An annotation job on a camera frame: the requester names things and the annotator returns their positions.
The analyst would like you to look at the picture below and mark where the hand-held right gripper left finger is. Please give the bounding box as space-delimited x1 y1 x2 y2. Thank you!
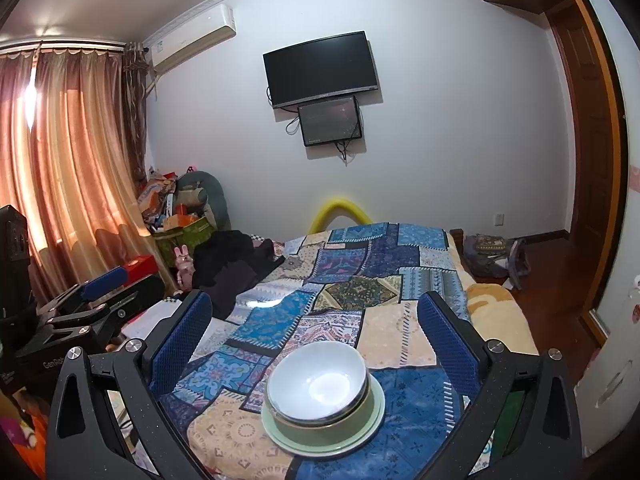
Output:
44 289 215 480

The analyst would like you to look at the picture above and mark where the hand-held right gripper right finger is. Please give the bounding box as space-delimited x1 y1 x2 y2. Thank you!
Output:
416 289 585 480

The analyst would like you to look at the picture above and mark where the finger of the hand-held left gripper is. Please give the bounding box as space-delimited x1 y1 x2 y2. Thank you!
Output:
34 265 129 317
39 275 167 348

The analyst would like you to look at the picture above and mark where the white bowl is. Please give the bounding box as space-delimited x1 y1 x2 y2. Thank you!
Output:
266 342 367 422

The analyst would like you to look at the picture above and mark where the green bowl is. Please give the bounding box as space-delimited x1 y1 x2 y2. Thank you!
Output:
267 375 374 446

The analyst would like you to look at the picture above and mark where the light green plate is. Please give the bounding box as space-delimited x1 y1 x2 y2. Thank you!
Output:
261 377 386 460

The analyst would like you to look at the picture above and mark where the white cloth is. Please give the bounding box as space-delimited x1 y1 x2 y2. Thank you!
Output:
122 300 181 342

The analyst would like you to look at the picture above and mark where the red box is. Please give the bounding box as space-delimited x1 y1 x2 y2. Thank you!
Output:
122 255 157 287

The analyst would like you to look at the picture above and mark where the beige fleece blanket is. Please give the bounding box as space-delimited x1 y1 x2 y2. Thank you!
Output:
447 232 539 356

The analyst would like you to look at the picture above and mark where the pink bunny toy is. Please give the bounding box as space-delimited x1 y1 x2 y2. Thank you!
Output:
172 245 196 287

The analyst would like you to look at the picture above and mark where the green box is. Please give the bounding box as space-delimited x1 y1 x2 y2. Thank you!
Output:
152 215 216 267

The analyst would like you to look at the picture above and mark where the black clothing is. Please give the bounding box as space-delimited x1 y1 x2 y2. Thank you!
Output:
192 230 286 319

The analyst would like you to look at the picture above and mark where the pile of clutter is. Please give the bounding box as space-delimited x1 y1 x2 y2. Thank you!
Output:
137 170 201 227

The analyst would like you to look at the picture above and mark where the grey backpack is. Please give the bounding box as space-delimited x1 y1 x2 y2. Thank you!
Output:
462 234 529 289

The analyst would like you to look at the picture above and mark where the pink sheer curtain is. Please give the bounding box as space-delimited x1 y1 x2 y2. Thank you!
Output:
0 42 150 303

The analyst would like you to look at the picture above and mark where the blue patchwork blanket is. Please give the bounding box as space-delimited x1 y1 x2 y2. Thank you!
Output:
150 221 481 480

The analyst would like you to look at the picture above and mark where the grey cushion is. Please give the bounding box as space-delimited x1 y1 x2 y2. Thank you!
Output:
175 171 231 231

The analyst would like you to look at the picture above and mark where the white cabinet with stickers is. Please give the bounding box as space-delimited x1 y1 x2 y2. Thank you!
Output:
575 275 640 457

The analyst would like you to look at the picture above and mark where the yellow foam tube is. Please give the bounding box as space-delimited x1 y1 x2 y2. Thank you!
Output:
306 197 373 235

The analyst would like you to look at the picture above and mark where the brown patterned curtain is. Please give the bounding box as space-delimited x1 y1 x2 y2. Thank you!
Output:
122 40 152 182

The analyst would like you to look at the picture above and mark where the wooden door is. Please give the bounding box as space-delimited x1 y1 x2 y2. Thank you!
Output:
545 0 627 322

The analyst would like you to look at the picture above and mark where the small black monitor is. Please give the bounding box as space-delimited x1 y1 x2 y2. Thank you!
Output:
297 95 363 147

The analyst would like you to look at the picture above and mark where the white air conditioner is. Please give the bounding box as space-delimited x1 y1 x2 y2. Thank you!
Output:
149 4 237 72

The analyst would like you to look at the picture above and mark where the black wall television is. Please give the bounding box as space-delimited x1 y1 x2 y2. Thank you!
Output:
263 31 381 110

